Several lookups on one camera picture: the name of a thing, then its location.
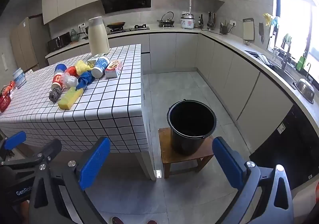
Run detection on grey kitchen faucet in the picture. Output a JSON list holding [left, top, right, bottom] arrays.
[[272, 44, 292, 70]]

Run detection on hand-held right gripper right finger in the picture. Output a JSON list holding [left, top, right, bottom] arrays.
[[212, 136, 294, 224]]

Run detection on beige cutting board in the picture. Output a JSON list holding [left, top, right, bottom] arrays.
[[242, 18, 255, 40]]

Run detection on black microwave oven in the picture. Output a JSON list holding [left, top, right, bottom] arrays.
[[47, 32, 71, 53]]

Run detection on black pot with arched handle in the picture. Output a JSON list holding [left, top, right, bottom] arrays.
[[157, 11, 176, 27]]

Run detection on white checked tablecloth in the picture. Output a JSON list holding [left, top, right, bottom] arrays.
[[0, 44, 149, 153]]

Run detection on steel wool scrubber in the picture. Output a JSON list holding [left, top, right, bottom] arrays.
[[48, 89, 63, 102]]

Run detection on white blue plastic tub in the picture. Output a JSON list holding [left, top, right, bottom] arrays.
[[12, 68, 27, 89]]

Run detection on blue patterned paper cup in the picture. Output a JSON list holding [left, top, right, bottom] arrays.
[[91, 56, 111, 78]]

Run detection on black cleaver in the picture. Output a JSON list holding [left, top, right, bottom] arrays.
[[258, 23, 265, 44]]

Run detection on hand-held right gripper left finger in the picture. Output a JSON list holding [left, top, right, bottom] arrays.
[[29, 136, 111, 224]]

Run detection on white rice cooker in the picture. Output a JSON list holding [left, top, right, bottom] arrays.
[[180, 13, 195, 29]]

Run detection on black gas stove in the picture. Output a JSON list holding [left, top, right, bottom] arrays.
[[108, 25, 150, 34]]

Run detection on yellow sponge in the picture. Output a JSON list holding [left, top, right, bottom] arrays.
[[58, 86, 84, 110]]

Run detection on red white cardboard box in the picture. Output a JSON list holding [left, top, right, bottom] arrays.
[[105, 59, 123, 78]]

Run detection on white table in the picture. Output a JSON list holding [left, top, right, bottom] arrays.
[[135, 44, 163, 181]]

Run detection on kitchen sink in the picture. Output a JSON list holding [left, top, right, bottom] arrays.
[[244, 49, 297, 82]]

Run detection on black dishwasher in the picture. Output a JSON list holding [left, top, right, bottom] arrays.
[[249, 104, 319, 191]]

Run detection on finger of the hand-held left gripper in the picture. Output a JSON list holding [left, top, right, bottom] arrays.
[[0, 138, 62, 173], [0, 131, 27, 158]]

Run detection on orange mesh bag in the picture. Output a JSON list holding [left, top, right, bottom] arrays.
[[2, 81, 15, 93]]

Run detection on beige tall cabinet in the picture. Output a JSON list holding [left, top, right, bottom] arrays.
[[9, 16, 50, 71]]

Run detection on orange plastic bag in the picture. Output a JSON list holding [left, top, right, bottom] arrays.
[[64, 66, 78, 77]]

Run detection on brown wooden stool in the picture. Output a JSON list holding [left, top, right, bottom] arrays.
[[158, 128, 215, 178]]

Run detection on steel bowl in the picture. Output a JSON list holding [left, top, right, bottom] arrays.
[[293, 78, 316, 103]]

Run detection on red blue snack can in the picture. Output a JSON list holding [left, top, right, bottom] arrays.
[[51, 64, 68, 90]]

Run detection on metal utensil rack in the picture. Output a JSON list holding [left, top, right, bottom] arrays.
[[207, 11, 216, 30]]

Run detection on kitchen window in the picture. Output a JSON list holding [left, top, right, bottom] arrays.
[[268, 0, 319, 80]]

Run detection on red bag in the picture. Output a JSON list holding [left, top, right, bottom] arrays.
[[0, 91, 13, 113]]

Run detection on white cloth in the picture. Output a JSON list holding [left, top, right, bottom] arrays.
[[60, 74, 78, 88]]

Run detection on black plastic bucket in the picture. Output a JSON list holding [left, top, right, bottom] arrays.
[[166, 99, 217, 156]]

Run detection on green bottle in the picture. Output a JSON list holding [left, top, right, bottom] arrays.
[[296, 56, 306, 71]]

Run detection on cream thermos jug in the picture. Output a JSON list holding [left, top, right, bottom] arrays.
[[88, 16, 110, 55]]

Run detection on beige lower cabinets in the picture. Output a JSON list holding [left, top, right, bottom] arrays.
[[46, 32, 294, 153]]

